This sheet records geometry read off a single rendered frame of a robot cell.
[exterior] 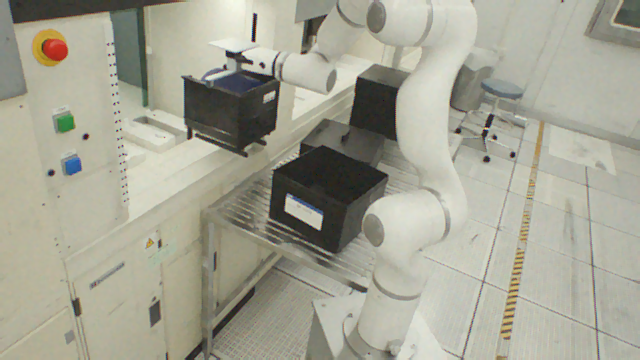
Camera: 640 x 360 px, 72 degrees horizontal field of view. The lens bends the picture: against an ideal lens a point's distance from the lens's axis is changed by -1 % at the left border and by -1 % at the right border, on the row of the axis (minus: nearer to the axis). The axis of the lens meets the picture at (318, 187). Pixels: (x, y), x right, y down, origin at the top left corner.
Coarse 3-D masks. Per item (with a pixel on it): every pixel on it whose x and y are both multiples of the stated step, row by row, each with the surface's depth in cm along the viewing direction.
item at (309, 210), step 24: (288, 168) 143; (312, 168) 157; (336, 168) 156; (360, 168) 150; (288, 192) 136; (312, 192) 130; (336, 192) 157; (360, 192) 154; (384, 192) 147; (288, 216) 140; (312, 216) 133; (336, 216) 128; (360, 216) 137; (312, 240) 137; (336, 240) 131
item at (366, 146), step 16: (320, 128) 184; (336, 128) 186; (352, 128) 189; (304, 144) 170; (320, 144) 172; (336, 144) 173; (352, 144) 175; (368, 144) 178; (384, 144) 188; (368, 160) 166
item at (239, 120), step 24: (240, 48) 124; (240, 72) 143; (192, 96) 129; (216, 96) 125; (240, 96) 121; (264, 96) 132; (192, 120) 133; (216, 120) 129; (240, 120) 125; (264, 120) 138; (216, 144) 139; (240, 144) 130; (264, 144) 144
